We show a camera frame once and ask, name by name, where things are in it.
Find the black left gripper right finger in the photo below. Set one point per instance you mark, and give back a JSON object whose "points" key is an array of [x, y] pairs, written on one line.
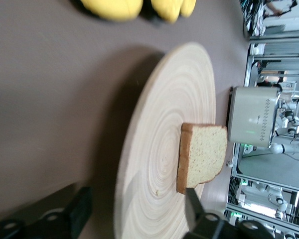
{"points": [[209, 226]]}

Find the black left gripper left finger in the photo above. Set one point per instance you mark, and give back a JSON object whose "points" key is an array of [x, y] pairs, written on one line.
{"points": [[72, 219]]}

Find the brown-crusted bread slice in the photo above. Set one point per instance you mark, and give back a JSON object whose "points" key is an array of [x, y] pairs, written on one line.
{"points": [[206, 154]]}

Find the round pale wooden plate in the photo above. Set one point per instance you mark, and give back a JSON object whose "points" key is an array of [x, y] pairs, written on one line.
{"points": [[162, 104]]}

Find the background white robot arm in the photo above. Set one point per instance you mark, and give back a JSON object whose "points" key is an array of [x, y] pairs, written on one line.
{"points": [[279, 201], [289, 147]]}

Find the cream and chrome toaster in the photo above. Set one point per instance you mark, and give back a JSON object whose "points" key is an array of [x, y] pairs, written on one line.
{"points": [[249, 114]]}

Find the yellow bananas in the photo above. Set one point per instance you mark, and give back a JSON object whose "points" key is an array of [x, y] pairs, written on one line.
{"points": [[112, 8]]}

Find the yellow quilted oven mitt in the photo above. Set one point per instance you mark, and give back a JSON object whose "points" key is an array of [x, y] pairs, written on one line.
{"points": [[173, 8]]}

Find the background aluminium frame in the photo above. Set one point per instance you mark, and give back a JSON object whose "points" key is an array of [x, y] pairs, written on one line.
{"points": [[250, 62]]}

